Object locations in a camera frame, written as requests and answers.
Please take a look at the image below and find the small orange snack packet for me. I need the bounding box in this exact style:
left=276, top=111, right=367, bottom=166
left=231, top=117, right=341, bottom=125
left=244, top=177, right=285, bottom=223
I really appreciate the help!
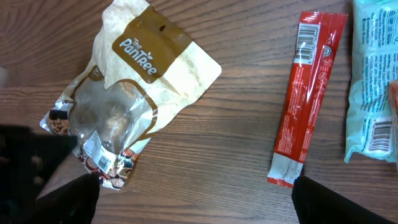
left=388, top=80, right=398, bottom=164

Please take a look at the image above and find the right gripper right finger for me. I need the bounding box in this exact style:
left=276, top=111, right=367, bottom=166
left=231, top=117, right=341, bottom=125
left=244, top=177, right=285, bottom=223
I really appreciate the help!
left=292, top=176, right=393, bottom=224

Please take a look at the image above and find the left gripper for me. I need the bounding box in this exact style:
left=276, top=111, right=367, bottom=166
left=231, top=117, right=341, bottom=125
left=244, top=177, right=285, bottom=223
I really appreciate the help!
left=1, top=125, right=78, bottom=223

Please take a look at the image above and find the teal orange snack packet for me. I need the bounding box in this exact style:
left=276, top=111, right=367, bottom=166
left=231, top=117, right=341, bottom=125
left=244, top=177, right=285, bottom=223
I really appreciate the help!
left=345, top=0, right=397, bottom=162

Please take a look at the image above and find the red snack bar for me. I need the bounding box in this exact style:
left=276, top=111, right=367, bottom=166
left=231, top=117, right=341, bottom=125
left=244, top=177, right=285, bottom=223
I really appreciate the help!
left=267, top=11, right=348, bottom=188

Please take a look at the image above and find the beige snack pouch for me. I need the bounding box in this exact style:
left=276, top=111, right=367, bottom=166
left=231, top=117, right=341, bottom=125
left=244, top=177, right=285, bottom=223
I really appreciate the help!
left=40, top=0, right=222, bottom=190

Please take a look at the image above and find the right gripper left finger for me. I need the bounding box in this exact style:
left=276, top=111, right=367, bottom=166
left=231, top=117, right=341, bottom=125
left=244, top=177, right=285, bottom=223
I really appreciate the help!
left=30, top=174, right=100, bottom=224

